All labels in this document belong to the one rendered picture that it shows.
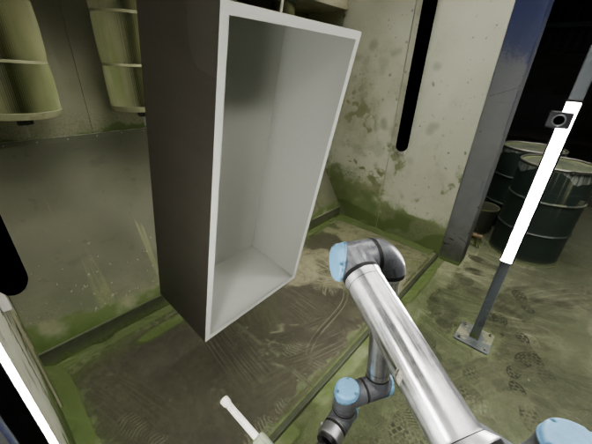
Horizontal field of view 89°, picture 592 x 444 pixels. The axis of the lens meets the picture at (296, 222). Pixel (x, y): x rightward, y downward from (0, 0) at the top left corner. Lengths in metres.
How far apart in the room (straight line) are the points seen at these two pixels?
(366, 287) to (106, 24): 1.78
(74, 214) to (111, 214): 0.19
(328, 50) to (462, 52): 1.59
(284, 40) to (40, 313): 1.80
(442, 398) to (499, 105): 2.22
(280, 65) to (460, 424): 1.33
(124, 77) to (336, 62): 1.20
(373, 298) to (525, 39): 2.17
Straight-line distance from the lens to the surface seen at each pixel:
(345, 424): 1.37
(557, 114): 1.78
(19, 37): 1.90
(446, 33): 2.80
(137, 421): 1.81
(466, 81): 2.73
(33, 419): 0.53
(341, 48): 1.28
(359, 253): 0.92
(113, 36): 2.03
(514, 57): 2.68
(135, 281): 2.16
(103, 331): 2.16
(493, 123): 2.69
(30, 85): 1.90
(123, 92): 2.04
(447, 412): 0.77
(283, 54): 1.45
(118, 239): 2.17
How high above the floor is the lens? 1.51
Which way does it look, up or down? 27 degrees down
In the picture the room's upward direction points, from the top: 2 degrees clockwise
